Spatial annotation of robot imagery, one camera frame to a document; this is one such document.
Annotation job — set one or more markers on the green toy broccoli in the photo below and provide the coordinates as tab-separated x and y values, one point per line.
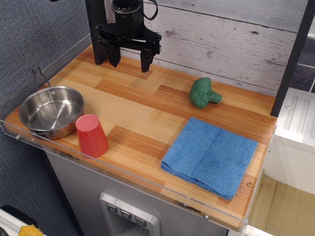
201	93

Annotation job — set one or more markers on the clear acrylic table guard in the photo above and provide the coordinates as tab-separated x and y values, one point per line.
135	160

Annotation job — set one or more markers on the dark left support post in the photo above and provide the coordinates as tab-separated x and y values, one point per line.
96	15

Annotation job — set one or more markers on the white toy sink unit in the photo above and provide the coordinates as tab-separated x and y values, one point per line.
291	155

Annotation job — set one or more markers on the dark support post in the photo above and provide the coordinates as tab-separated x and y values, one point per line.
96	15
294	57

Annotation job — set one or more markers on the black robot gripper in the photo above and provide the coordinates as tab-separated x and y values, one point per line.
129	31

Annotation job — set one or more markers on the grey toy fridge cabinet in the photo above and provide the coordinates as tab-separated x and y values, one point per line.
83	187

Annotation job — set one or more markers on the stainless steel pan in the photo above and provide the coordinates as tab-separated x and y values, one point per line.
52	112

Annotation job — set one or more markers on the red plastic cup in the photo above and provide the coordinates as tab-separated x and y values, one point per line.
92	139

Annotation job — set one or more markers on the blue rag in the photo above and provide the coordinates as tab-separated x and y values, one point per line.
209	156

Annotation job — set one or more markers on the dark right support post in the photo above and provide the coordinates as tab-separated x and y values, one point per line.
294	57

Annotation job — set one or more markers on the yellow object at corner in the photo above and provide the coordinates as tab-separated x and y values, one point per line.
30	230

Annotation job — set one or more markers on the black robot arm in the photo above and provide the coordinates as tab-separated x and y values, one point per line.
128	7

